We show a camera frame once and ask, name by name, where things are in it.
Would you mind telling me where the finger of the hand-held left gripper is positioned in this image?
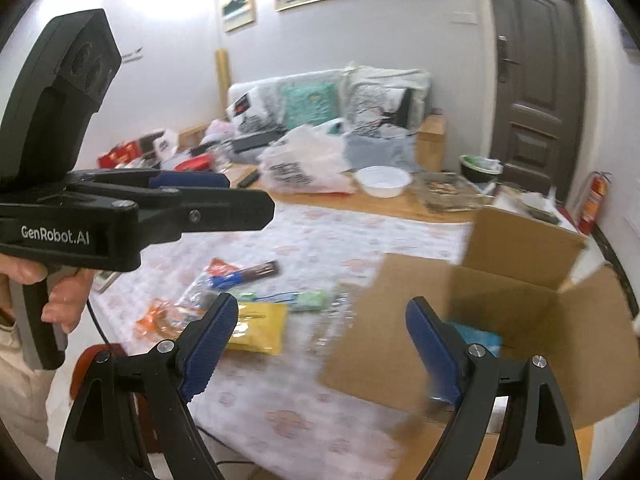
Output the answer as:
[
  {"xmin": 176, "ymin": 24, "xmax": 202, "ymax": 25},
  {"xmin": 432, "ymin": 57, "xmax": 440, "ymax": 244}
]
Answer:
[
  {"xmin": 70, "ymin": 182, "xmax": 275, "ymax": 256},
  {"xmin": 67, "ymin": 169, "xmax": 231, "ymax": 191}
]

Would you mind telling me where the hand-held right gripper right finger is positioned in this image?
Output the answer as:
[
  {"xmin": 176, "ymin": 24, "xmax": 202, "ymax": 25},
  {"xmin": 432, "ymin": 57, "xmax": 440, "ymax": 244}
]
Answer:
[{"xmin": 405, "ymin": 296, "xmax": 583, "ymax": 480}]

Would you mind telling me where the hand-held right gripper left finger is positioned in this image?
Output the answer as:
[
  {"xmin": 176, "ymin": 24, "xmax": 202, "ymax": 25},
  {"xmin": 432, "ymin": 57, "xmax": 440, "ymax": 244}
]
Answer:
[{"xmin": 55, "ymin": 292, "xmax": 240, "ymax": 480}]

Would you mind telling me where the teal snack packet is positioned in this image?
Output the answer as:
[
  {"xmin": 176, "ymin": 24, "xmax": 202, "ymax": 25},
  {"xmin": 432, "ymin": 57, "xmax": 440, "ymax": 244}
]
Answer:
[{"xmin": 447, "ymin": 322, "xmax": 502, "ymax": 358}]

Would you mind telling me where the brown cardboard box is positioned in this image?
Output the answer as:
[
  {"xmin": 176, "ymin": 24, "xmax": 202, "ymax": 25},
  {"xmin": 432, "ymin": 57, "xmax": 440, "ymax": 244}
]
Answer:
[{"xmin": 320, "ymin": 205, "xmax": 640, "ymax": 431}]

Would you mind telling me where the orange clear snack packet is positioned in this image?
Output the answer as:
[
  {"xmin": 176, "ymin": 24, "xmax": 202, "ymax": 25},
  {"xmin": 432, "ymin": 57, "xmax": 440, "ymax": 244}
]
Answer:
[{"xmin": 135, "ymin": 298, "xmax": 201, "ymax": 343}]

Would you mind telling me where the yellow snack packet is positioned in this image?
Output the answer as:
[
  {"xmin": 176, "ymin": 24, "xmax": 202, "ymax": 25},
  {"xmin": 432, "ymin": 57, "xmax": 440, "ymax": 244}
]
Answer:
[{"xmin": 225, "ymin": 301, "xmax": 289, "ymax": 356}]

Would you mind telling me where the blue and red snack packet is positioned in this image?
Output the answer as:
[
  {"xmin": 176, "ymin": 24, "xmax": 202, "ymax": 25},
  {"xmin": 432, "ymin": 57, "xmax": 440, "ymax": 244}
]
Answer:
[{"xmin": 192, "ymin": 258, "xmax": 242, "ymax": 306}]

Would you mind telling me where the dark brown snack bar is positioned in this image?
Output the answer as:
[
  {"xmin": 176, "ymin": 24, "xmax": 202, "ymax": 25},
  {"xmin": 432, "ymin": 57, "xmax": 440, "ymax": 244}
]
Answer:
[{"xmin": 237, "ymin": 261, "xmax": 281, "ymax": 283}]

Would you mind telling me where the green snack packet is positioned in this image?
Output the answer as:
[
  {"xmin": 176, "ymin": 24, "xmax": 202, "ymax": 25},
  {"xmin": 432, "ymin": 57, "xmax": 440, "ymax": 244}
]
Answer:
[{"xmin": 235, "ymin": 288, "xmax": 331, "ymax": 312}]

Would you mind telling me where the clear beige snack packet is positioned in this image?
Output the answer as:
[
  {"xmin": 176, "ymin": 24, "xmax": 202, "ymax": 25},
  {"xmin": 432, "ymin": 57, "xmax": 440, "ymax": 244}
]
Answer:
[{"xmin": 320, "ymin": 285, "xmax": 362, "ymax": 351}]

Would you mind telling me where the person's left hand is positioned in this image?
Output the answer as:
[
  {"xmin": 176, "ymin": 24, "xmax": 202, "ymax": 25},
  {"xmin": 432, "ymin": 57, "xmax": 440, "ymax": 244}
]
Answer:
[{"xmin": 0, "ymin": 254, "xmax": 96, "ymax": 333}]

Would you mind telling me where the red lidded container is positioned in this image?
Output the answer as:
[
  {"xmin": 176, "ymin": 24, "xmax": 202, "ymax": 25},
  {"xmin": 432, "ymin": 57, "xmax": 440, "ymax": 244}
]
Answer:
[{"xmin": 175, "ymin": 156, "xmax": 216, "ymax": 173}]

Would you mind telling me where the white carton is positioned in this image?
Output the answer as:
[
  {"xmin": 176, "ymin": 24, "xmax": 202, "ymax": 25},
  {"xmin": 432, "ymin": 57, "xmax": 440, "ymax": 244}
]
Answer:
[{"xmin": 152, "ymin": 130, "xmax": 181, "ymax": 161}]

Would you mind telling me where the red box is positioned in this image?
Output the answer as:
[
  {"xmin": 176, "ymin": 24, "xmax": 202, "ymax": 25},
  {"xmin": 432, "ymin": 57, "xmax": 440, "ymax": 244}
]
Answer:
[{"xmin": 97, "ymin": 141, "xmax": 143, "ymax": 170}]

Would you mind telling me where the black flat box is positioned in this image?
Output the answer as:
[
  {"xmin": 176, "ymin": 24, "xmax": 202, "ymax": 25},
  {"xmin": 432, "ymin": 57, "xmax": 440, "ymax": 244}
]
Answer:
[{"xmin": 232, "ymin": 130, "xmax": 288, "ymax": 153}]

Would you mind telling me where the black and white cushion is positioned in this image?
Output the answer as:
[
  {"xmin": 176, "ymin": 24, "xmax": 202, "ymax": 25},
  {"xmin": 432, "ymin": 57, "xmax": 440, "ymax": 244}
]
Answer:
[{"xmin": 226, "ymin": 85, "xmax": 281, "ymax": 133}]

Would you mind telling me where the white plastic bag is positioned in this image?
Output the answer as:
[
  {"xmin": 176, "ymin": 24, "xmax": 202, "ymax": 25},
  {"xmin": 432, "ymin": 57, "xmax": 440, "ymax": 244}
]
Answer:
[{"xmin": 257, "ymin": 125, "xmax": 358, "ymax": 194}]

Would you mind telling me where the red stool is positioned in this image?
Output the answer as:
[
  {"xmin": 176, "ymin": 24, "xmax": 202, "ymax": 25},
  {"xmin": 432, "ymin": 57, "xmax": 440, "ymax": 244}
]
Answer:
[{"xmin": 70, "ymin": 342, "xmax": 151, "ymax": 461}]

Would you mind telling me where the teal patterned cushion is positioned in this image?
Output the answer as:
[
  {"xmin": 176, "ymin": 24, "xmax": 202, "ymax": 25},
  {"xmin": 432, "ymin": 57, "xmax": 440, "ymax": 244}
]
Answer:
[{"xmin": 277, "ymin": 81, "xmax": 338, "ymax": 131}]

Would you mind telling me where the glass tray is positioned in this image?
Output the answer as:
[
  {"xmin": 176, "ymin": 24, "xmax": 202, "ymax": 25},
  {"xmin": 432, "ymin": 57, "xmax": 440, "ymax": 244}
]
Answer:
[{"xmin": 414, "ymin": 171, "xmax": 493, "ymax": 212}]

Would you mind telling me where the white bowl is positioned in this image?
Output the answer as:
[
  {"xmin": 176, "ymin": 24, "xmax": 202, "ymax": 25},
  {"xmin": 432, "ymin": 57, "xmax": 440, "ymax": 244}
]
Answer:
[{"xmin": 354, "ymin": 166, "xmax": 413, "ymax": 197}]

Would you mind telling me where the grey cloth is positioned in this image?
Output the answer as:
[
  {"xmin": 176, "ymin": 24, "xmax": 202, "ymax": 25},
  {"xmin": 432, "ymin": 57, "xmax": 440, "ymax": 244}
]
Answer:
[{"xmin": 345, "ymin": 132, "xmax": 421, "ymax": 173}]

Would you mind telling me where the small framed landscape painting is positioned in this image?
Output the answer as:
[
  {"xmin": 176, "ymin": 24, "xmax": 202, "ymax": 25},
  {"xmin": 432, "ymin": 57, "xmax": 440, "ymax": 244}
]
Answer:
[{"xmin": 220, "ymin": 0, "xmax": 257, "ymax": 33}]

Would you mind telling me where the green instant noodle bowl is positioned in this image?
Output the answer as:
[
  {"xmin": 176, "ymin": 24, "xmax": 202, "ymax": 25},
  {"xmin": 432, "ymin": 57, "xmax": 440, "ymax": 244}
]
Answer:
[{"xmin": 459, "ymin": 154, "xmax": 503, "ymax": 184}]

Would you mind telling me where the person's beige clothing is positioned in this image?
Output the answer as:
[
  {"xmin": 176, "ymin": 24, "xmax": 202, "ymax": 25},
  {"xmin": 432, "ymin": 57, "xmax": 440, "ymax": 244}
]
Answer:
[{"xmin": 0, "ymin": 310, "xmax": 57, "ymax": 451}]

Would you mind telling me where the white tree print cushion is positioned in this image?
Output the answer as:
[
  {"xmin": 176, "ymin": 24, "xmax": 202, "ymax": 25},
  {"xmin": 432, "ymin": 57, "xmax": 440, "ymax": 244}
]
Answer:
[{"xmin": 345, "ymin": 62, "xmax": 432, "ymax": 133}]

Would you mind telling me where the red fire extinguisher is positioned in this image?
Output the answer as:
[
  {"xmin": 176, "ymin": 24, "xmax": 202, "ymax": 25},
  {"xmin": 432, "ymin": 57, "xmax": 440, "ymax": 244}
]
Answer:
[{"xmin": 577, "ymin": 171, "xmax": 613, "ymax": 236}]

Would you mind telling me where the dark brown door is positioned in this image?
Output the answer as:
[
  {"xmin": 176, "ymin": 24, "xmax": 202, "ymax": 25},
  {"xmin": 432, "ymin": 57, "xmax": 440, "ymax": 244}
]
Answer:
[{"xmin": 485, "ymin": 0, "xmax": 588, "ymax": 206}]

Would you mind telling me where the framed picture with blue tones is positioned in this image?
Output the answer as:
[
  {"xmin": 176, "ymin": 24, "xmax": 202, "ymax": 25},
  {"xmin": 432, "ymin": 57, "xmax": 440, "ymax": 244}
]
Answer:
[{"xmin": 620, "ymin": 10, "xmax": 640, "ymax": 61}]

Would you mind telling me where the wooden sofa post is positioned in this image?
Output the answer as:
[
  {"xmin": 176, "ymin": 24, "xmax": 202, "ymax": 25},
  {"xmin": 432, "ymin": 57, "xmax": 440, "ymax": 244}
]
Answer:
[{"xmin": 215, "ymin": 49, "xmax": 231, "ymax": 121}]

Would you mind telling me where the black cable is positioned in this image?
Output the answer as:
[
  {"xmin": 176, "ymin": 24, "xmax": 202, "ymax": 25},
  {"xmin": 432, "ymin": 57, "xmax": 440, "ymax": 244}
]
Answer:
[{"xmin": 87, "ymin": 300, "xmax": 110, "ymax": 347}]

